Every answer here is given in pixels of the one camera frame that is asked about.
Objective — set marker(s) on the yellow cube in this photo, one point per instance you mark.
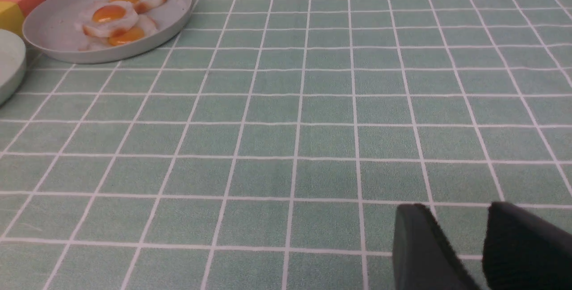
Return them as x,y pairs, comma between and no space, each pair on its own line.
11,17

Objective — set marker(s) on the light green empty plate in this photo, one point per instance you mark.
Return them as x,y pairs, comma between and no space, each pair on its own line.
13,63

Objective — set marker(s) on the fried egg front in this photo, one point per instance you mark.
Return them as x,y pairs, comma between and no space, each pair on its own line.
145,26

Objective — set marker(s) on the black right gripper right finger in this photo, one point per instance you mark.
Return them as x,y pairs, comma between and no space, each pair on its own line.
525,252

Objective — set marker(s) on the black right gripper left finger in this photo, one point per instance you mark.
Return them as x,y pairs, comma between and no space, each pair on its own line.
422,256

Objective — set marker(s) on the grey egg plate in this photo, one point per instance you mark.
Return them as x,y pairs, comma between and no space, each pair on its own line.
50,28

